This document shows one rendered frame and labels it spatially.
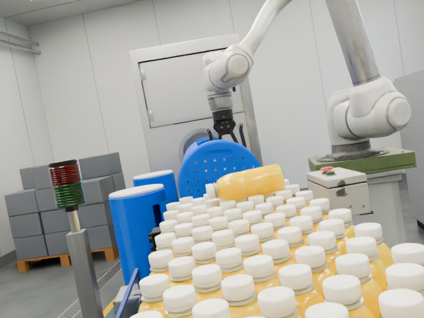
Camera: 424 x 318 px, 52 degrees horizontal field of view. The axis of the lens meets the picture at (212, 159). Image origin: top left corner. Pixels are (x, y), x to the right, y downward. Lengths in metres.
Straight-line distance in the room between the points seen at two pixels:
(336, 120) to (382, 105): 0.26
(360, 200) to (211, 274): 0.64
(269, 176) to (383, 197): 0.80
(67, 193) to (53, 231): 4.40
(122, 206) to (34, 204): 3.36
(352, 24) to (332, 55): 5.10
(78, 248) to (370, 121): 1.09
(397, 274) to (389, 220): 1.32
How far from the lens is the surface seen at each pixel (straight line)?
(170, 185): 2.95
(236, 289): 0.52
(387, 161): 1.77
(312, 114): 6.66
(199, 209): 1.05
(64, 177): 0.98
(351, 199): 1.13
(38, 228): 5.45
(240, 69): 1.40
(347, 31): 1.66
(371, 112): 1.63
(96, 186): 5.04
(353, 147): 1.82
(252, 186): 1.07
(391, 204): 1.81
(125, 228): 2.14
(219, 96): 1.57
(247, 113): 2.84
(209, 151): 1.41
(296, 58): 6.70
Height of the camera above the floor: 1.27
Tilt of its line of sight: 4 degrees down
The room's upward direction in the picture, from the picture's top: 10 degrees counter-clockwise
